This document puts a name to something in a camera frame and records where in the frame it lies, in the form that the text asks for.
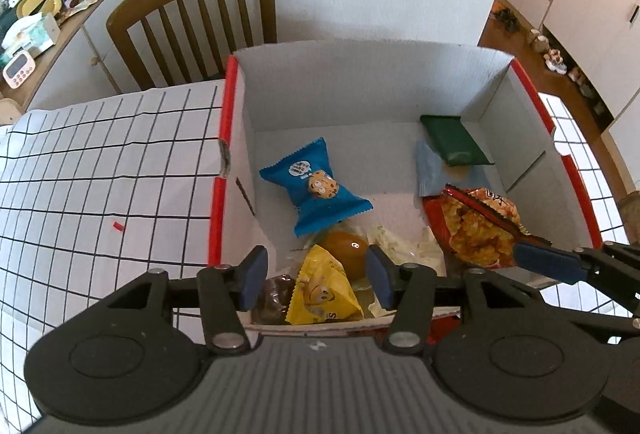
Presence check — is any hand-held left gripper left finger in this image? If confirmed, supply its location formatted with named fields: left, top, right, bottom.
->
left=102, top=245, right=271, bottom=355

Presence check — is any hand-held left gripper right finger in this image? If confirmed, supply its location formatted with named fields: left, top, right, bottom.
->
left=365, top=244, right=543, bottom=355

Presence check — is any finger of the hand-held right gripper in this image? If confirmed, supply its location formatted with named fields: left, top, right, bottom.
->
left=513, top=241, right=640, bottom=315
left=542, top=299, right=640, bottom=350

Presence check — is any red orange snack packet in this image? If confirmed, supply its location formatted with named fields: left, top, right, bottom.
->
left=421, top=184, right=553, bottom=271

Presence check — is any blue cookie snack packet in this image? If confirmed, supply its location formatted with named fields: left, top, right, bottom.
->
left=258, top=137, right=374, bottom=237

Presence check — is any pale blue snack packet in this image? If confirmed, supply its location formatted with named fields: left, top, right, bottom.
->
left=415, top=140, right=493, bottom=200

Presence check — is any red cardboard box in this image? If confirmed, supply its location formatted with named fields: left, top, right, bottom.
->
left=207, top=39, right=603, bottom=340

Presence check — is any dark brown snack packet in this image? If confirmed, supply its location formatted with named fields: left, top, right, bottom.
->
left=255, top=275, right=296, bottom=324

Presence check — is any brown egg snack packet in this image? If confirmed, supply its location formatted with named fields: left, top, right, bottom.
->
left=320, top=230, right=372, bottom=282

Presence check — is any clear wrapped white snack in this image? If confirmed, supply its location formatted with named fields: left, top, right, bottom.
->
left=367, top=224, right=448, bottom=315

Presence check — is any yellow snack packet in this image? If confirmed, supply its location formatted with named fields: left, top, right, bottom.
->
left=285, top=244, right=365, bottom=326

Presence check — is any dark green snack packet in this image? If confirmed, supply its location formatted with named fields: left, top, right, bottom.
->
left=420, top=114, right=493, bottom=166

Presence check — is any checkered white tablecloth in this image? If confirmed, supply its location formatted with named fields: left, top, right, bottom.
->
left=0, top=81, right=633, bottom=432

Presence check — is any pair of shoes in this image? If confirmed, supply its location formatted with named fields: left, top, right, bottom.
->
left=544, top=48, right=568, bottom=72

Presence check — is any white cabinet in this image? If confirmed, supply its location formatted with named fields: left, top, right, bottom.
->
left=542, top=0, right=640, bottom=117

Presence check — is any wooden side table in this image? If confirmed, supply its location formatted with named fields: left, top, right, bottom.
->
left=0, top=0, right=133, bottom=115

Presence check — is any white kitchen timer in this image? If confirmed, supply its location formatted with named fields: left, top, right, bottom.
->
left=2, top=51, right=38, bottom=89

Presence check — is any tissue box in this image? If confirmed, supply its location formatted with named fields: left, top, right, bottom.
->
left=1, top=12, right=60, bottom=57

